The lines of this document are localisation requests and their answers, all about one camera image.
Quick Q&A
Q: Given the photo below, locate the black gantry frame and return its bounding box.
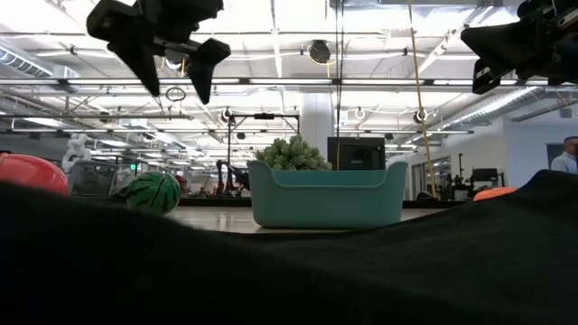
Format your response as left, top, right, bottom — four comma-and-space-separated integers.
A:
215, 112, 302, 198

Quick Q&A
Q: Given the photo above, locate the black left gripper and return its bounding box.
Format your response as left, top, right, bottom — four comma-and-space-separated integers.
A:
86, 0, 232, 106

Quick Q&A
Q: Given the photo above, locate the white structural column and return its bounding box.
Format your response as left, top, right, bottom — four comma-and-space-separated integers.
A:
301, 93, 336, 160

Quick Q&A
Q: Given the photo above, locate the yellow hanging cable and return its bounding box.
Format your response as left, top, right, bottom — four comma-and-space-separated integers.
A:
406, 0, 439, 199

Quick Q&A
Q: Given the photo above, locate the black computer case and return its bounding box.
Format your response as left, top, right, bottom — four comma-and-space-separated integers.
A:
327, 136, 387, 172

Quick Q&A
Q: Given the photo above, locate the grey mesh chair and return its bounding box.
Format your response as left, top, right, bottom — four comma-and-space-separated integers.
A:
67, 160, 121, 198

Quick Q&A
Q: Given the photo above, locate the green striped watermelon toy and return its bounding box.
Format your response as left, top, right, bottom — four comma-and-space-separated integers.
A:
126, 171, 182, 217

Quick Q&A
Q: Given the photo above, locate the orange toy fruit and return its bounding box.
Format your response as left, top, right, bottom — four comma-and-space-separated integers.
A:
472, 186, 519, 202

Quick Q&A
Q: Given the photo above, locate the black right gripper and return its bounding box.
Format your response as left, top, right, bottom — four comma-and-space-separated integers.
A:
460, 0, 578, 96

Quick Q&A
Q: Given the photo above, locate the person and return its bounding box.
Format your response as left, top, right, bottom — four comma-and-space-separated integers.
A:
550, 135, 578, 176

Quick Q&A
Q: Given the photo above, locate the black hanging cable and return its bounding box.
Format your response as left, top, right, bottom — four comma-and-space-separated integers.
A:
334, 0, 345, 172

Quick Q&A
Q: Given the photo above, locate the black ceiling cable reel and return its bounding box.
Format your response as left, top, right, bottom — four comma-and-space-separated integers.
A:
308, 39, 332, 65
163, 48, 187, 71

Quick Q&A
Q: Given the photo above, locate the red toy pepper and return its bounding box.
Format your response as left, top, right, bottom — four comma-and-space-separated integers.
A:
0, 152, 70, 198

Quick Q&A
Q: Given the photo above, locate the teal plastic tupperware container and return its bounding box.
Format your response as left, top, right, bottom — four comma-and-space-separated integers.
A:
246, 160, 409, 229

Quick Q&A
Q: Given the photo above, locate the black folded cloth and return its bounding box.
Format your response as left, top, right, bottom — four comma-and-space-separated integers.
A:
0, 169, 578, 325

